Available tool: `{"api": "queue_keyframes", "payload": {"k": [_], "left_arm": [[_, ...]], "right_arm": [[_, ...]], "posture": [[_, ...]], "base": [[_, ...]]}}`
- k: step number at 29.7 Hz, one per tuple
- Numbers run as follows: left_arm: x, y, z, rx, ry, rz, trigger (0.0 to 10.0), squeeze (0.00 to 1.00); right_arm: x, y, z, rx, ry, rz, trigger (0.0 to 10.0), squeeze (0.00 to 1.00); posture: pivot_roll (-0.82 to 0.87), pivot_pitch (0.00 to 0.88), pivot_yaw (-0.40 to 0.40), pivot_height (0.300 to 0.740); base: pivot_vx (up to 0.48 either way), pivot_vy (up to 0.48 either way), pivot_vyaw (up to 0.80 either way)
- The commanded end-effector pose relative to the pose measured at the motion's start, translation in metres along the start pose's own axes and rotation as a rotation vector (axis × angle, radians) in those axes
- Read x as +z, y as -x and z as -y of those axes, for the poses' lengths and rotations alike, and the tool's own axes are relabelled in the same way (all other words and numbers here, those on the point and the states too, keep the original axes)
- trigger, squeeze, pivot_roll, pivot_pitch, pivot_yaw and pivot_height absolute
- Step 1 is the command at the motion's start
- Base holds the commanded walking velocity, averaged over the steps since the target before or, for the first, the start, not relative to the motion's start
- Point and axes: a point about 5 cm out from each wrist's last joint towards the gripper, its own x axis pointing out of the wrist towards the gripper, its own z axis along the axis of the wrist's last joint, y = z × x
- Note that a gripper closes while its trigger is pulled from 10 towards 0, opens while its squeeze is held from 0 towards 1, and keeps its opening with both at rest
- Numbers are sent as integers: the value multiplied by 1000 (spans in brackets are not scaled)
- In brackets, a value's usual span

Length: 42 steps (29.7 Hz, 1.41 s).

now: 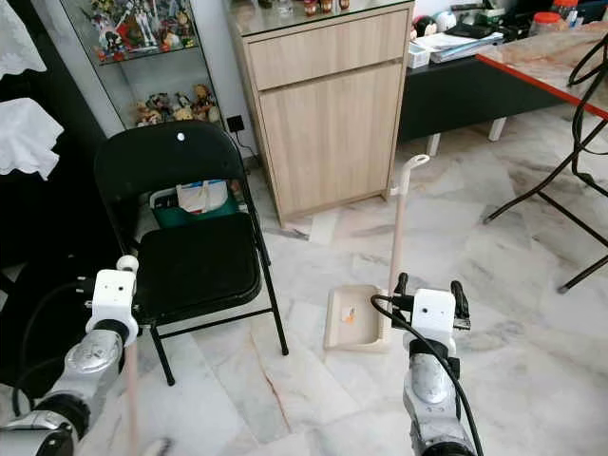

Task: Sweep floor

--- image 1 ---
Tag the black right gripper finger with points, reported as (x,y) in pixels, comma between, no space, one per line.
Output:
(401,290)
(459,299)

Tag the beige broom purple bristles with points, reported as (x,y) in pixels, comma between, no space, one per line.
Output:
(126,264)

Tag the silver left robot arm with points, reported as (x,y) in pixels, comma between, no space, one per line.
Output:
(90,366)

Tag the black folding chair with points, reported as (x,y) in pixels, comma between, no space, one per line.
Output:
(195,261)

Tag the teal storage bin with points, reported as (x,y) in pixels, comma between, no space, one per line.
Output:
(185,216)

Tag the light wood sideboard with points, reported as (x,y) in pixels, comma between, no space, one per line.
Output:
(328,119)

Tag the white lace tablecloth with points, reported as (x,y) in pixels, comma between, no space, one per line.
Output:
(27,138)

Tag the black low console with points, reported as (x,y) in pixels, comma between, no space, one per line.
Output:
(475,95)

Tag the stack of papers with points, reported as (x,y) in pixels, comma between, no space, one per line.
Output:
(461,46)

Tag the glass display cabinet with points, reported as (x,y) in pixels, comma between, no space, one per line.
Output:
(142,52)

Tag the marble table red edge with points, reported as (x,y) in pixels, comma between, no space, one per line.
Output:
(551,57)

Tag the red-lidded jar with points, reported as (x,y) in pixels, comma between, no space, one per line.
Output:
(566,9)
(547,24)

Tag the small red cup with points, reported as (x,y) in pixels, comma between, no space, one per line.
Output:
(329,6)
(312,8)
(344,5)

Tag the white lace piano cover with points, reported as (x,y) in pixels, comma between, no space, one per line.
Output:
(14,33)

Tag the clear drinking glass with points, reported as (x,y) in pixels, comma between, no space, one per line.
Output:
(284,5)

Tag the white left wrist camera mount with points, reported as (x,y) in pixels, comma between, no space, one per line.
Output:
(114,299)

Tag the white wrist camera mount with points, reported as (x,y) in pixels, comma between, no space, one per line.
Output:
(114,299)
(434,318)

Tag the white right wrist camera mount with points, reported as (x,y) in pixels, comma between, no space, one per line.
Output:
(434,318)

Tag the black wall outlet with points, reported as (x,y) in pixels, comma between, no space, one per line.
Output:
(235,123)

